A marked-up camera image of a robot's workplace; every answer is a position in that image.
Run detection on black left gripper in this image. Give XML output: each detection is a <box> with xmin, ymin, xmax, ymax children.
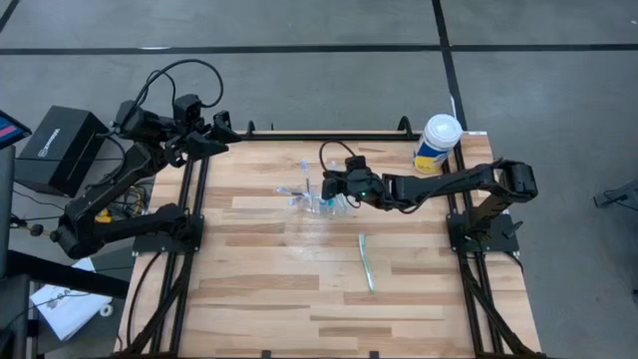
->
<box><xmin>166</xmin><ymin>110</ymin><xmax>244</xmax><ymax>169</ymax></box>

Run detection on white paper sheets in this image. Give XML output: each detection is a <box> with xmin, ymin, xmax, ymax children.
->
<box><xmin>29</xmin><ymin>283</ymin><xmax>114</xmax><ymax>343</ymax></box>

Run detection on clear acrylic organizer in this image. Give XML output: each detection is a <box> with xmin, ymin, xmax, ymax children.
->
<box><xmin>283</xmin><ymin>183</ymin><xmax>353</xmax><ymax>218</ymax></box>

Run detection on black left wrist camera cable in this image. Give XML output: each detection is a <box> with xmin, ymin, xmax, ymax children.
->
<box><xmin>134</xmin><ymin>58</ymin><xmax>224</xmax><ymax>131</ymax></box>

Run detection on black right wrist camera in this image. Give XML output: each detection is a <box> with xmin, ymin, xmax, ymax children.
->
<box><xmin>321</xmin><ymin>175</ymin><xmax>346</xmax><ymax>201</ymax></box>

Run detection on black furniture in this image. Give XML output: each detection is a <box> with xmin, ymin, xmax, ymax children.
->
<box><xmin>0</xmin><ymin>144</ymin><xmax>31</xmax><ymax>359</ymax></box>

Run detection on black aluminium frame rail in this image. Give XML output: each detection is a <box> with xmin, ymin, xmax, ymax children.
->
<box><xmin>456</xmin><ymin>142</ymin><xmax>549</xmax><ymax>358</ymax></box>
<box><xmin>168</xmin><ymin>157</ymin><xmax>210</xmax><ymax>358</ymax></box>
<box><xmin>446</xmin><ymin>144</ymin><xmax>487</xmax><ymax>358</ymax></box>
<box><xmin>149</xmin><ymin>157</ymin><xmax>195</xmax><ymax>358</ymax></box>

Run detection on black equipment box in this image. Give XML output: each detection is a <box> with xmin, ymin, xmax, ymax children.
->
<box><xmin>14</xmin><ymin>105</ymin><xmax>110</xmax><ymax>198</ymax></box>

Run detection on blue yellow wipes canister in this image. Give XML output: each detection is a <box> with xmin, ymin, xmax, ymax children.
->
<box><xmin>412</xmin><ymin>113</ymin><xmax>464</xmax><ymax>175</ymax></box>

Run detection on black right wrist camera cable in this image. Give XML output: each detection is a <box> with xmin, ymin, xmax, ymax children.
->
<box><xmin>318</xmin><ymin>141</ymin><xmax>358</xmax><ymax>174</ymax></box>

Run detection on tablet with pink blue screen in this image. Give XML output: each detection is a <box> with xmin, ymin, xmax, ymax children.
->
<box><xmin>0</xmin><ymin>110</ymin><xmax>32</xmax><ymax>150</ymax></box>

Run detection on black floor bar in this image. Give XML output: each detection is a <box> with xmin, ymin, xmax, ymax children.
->
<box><xmin>0</xmin><ymin>248</ymin><xmax>131</xmax><ymax>300</ymax></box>

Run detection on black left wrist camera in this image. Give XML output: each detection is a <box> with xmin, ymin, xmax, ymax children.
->
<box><xmin>172</xmin><ymin>93</ymin><xmax>203</xmax><ymax>126</ymax></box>

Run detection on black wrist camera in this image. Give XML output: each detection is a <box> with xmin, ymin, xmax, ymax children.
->
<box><xmin>321</xmin><ymin>175</ymin><xmax>346</xmax><ymax>201</ymax></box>
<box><xmin>172</xmin><ymin>93</ymin><xmax>203</xmax><ymax>126</ymax></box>

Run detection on green toothbrush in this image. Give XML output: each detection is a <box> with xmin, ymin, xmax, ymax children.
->
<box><xmin>357</xmin><ymin>232</ymin><xmax>376</xmax><ymax>294</ymax></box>

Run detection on black table edge rail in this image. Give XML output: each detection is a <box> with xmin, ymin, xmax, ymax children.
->
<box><xmin>246</xmin><ymin>132</ymin><xmax>415</xmax><ymax>143</ymax></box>

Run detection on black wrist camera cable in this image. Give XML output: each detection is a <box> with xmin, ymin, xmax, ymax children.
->
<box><xmin>318</xmin><ymin>141</ymin><xmax>358</xmax><ymax>174</ymax></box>
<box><xmin>134</xmin><ymin>58</ymin><xmax>224</xmax><ymax>131</ymax></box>

